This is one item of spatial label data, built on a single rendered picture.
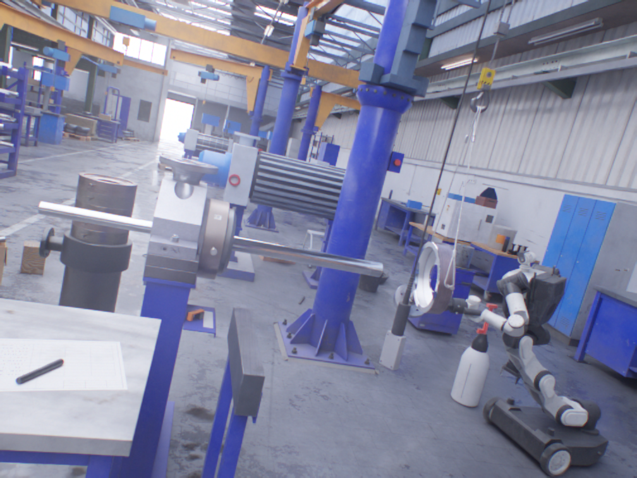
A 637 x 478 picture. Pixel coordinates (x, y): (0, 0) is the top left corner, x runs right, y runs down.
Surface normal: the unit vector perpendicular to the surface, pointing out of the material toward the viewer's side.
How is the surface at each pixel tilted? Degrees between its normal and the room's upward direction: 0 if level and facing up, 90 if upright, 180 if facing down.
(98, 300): 90
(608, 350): 90
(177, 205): 45
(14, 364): 0
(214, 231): 69
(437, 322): 90
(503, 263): 90
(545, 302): 99
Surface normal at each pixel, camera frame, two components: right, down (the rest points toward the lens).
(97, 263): 0.42, 0.25
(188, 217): 0.30, -0.53
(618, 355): -0.96, -0.19
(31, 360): 0.22, -0.96
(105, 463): 0.20, 0.21
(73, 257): -0.32, 0.09
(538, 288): -0.72, 0.11
